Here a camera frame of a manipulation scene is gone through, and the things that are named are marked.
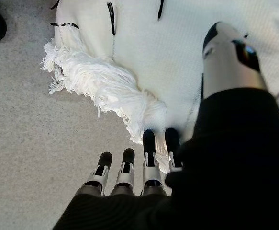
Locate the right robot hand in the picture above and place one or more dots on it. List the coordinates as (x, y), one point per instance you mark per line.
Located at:
(225, 167)

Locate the white fringed cushion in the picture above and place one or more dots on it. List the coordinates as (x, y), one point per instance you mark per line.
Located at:
(153, 60)

